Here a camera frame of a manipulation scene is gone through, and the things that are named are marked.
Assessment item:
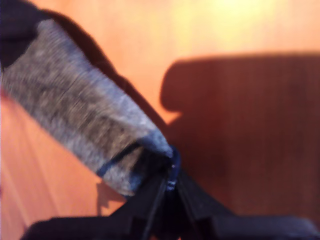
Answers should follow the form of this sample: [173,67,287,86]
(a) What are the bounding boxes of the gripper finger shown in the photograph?
[174,169,235,219]
[113,172,168,219]

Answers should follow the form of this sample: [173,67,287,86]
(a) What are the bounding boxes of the grey dark-toed sock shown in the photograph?
[0,0,182,198]

